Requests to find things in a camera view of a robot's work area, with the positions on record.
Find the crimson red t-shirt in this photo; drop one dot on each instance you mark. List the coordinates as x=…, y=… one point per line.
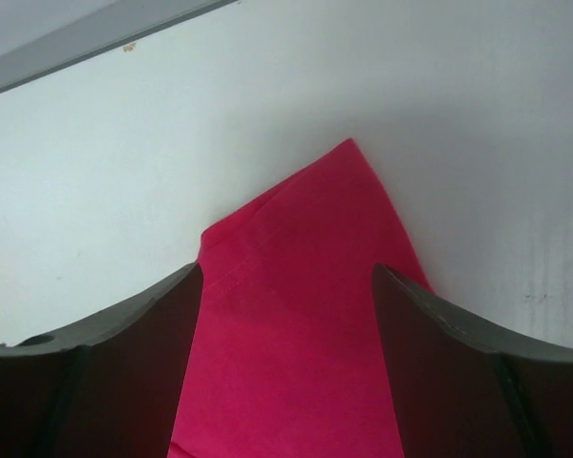
x=286, y=359

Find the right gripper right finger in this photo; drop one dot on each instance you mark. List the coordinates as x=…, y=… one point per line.
x=463, y=386

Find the aluminium mounting rail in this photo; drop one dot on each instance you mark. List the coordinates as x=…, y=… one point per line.
x=106, y=29

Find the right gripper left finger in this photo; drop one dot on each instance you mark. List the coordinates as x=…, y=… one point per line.
x=105, y=386

